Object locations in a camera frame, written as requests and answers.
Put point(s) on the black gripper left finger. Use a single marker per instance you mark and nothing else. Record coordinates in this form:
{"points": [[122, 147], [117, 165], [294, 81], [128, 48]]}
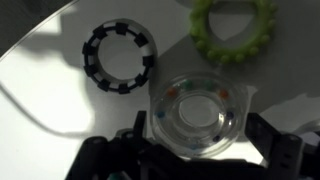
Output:
{"points": [[140, 125]]}

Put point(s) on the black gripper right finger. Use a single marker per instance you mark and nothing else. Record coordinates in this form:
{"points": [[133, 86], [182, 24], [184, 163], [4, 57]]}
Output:
{"points": [[261, 136]]}

